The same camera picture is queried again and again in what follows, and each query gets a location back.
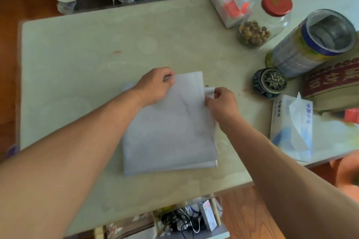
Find person's right hand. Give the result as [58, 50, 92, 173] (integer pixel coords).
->
[204, 87, 242, 133]

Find person's left hand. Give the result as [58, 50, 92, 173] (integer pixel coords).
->
[133, 67, 177, 108]

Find plain white tablecloth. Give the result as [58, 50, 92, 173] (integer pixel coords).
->
[121, 71, 219, 177]

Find white blue tissue pack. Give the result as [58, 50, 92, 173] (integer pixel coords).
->
[269, 92, 314, 164]

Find red lid glass jar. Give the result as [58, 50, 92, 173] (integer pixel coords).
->
[237, 0, 294, 50]

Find wooden drawer white front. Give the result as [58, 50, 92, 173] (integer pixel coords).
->
[63, 195, 231, 239]

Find beige floral tablecloth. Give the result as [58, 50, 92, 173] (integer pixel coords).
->
[104, 213, 157, 239]

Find person's right forearm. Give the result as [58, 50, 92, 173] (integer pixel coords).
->
[218, 116, 359, 239]

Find person's left forearm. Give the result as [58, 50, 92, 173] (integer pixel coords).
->
[0, 90, 144, 239]

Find dark patterned canister lid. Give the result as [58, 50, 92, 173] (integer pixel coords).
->
[251, 67, 288, 100]

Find cream marble table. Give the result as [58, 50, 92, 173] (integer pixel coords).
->
[18, 0, 359, 237]

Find grey open canister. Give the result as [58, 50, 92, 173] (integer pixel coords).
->
[264, 8, 359, 80]

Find small white box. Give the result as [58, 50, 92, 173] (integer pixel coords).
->
[198, 199, 218, 233]

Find brown paper tea bag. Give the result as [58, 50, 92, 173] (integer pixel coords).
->
[301, 56, 359, 114]

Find red snack packet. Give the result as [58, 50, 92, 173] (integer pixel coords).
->
[343, 107, 359, 125]

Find tangled black cables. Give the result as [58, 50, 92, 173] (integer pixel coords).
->
[160, 207, 202, 234]

